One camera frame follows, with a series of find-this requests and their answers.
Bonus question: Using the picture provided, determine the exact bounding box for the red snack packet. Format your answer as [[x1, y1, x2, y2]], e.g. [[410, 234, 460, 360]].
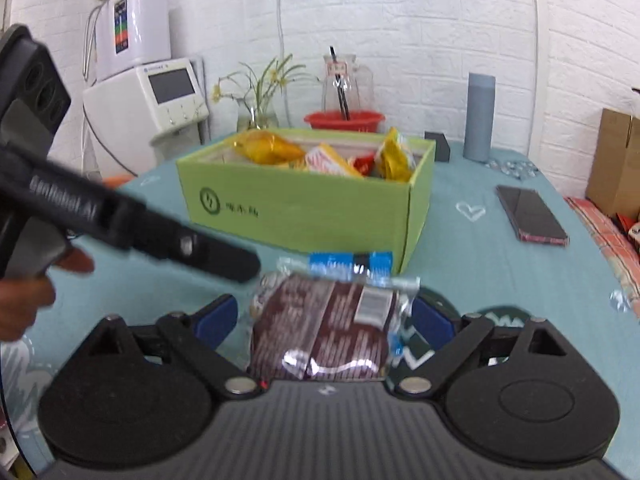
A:
[[350, 152, 379, 177]]

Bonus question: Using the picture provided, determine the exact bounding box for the brown snack packet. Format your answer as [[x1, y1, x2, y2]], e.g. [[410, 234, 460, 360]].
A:
[[247, 272, 422, 382]]

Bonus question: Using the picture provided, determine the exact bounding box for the grey cylindrical bottle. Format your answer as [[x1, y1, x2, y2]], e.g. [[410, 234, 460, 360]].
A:
[[462, 72, 497, 164]]

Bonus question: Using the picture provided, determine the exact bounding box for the yellow snack packet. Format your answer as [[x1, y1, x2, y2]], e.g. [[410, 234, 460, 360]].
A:
[[375, 127, 417, 183]]

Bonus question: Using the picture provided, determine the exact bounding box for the vase with yellow flowers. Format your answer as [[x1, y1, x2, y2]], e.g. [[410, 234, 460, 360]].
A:
[[212, 55, 321, 132]]

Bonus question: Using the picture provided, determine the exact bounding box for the person's left hand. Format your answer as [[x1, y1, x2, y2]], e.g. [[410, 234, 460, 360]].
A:
[[0, 249, 96, 344]]

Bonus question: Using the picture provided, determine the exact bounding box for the cluster of glass beads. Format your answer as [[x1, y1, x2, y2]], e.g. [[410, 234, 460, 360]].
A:
[[484, 159, 539, 180]]

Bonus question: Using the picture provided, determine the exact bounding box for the white wall cable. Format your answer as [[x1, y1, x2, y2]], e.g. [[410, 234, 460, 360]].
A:
[[276, 0, 295, 129]]

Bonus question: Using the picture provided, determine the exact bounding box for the white water dispenser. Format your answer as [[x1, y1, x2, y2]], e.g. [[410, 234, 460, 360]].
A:
[[82, 57, 211, 179]]

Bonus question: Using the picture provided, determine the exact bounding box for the golden snack packet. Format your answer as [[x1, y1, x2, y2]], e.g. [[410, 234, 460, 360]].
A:
[[234, 131, 307, 166]]

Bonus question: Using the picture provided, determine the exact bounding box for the red plastic basin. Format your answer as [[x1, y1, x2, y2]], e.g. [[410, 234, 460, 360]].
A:
[[304, 109, 386, 134]]

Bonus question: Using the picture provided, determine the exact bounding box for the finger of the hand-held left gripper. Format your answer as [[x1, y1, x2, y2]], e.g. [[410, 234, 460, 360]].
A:
[[127, 205, 262, 284]]

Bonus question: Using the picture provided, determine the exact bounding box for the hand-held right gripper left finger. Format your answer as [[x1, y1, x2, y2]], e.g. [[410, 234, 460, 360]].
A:
[[75, 294, 263, 401]]

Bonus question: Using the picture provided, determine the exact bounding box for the brown cardboard box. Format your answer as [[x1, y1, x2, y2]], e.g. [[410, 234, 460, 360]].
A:
[[585, 107, 640, 219]]

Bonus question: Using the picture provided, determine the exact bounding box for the small black box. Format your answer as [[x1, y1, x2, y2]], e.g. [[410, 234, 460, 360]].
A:
[[424, 131, 451, 163]]

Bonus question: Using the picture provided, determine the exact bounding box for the yellow red rice cracker packet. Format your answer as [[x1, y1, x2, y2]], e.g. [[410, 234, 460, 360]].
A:
[[302, 142, 366, 179]]

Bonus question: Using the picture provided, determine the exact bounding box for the blue wrapper snack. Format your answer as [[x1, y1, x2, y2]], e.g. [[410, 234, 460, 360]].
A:
[[277, 251, 395, 287]]

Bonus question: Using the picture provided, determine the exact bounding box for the green cardboard box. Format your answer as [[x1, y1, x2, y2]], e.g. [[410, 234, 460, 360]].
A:
[[176, 127, 437, 271]]

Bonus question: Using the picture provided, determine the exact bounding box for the white wall water purifier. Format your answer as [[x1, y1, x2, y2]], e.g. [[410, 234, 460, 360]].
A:
[[92, 0, 172, 81]]

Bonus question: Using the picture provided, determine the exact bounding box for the glass pitcher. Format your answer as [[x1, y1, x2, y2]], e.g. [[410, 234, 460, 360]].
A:
[[320, 47, 375, 114]]

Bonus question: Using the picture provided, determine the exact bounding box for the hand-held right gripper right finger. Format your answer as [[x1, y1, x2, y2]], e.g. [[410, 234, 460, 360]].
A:
[[387, 297, 577, 401]]

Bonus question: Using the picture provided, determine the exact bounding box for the black smartphone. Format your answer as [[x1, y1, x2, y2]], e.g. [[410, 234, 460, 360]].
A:
[[496, 185, 571, 248]]

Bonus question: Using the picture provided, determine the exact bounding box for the orange checked cloth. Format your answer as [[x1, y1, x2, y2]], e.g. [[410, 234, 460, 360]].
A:
[[565, 196, 640, 319]]

